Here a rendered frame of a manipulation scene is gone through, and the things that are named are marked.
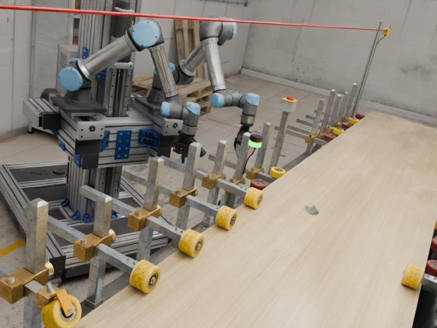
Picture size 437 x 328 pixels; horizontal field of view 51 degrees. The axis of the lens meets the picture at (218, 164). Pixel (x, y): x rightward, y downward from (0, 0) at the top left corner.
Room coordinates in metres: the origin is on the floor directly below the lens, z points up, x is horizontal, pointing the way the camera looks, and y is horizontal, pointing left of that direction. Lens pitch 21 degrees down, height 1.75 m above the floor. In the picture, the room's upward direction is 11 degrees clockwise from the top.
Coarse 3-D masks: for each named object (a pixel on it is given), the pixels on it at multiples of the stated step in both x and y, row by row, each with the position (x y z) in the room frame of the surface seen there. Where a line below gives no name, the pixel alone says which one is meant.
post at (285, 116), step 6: (282, 114) 2.57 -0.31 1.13; (288, 114) 2.56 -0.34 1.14; (282, 120) 2.57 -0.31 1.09; (288, 120) 2.58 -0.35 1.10; (282, 126) 2.56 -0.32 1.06; (282, 132) 2.56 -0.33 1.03; (276, 138) 2.57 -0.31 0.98; (282, 138) 2.56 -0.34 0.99; (276, 144) 2.57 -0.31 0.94; (276, 150) 2.56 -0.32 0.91; (276, 156) 2.56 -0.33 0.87; (276, 162) 2.56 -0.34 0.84; (270, 168) 2.57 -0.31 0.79
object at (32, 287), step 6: (0, 264) 0.99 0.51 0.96; (6, 264) 0.99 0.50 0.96; (0, 270) 0.97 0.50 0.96; (6, 270) 0.97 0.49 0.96; (12, 270) 0.97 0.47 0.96; (0, 276) 0.97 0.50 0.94; (6, 276) 0.96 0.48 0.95; (30, 282) 0.94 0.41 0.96; (36, 282) 0.95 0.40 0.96; (24, 288) 0.93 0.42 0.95; (30, 288) 0.92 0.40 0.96; (36, 288) 0.92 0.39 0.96; (24, 294) 0.93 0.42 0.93; (30, 294) 0.92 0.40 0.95
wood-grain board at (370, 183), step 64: (384, 128) 3.74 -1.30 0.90; (320, 192) 2.08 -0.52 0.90; (384, 192) 2.26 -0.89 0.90; (256, 256) 1.38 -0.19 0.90; (320, 256) 1.46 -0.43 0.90; (384, 256) 1.56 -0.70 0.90; (128, 320) 0.94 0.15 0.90; (192, 320) 0.99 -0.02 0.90; (256, 320) 1.05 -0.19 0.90; (320, 320) 1.10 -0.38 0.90; (384, 320) 1.16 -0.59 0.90
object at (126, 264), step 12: (24, 216) 1.28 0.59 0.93; (48, 216) 1.27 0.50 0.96; (48, 228) 1.24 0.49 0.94; (60, 228) 1.21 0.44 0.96; (72, 228) 1.22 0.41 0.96; (72, 240) 1.19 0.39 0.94; (96, 252) 1.15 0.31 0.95; (108, 252) 1.14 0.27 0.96; (120, 264) 1.11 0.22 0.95; (132, 264) 1.10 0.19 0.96
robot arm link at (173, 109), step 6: (168, 102) 2.20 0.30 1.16; (174, 102) 2.23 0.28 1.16; (162, 108) 2.17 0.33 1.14; (168, 108) 2.17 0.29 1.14; (174, 108) 2.18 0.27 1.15; (180, 108) 2.18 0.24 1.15; (162, 114) 2.17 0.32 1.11; (168, 114) 2.17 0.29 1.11; (174, 114) 2.17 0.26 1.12; (180, 114) 2.17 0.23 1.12
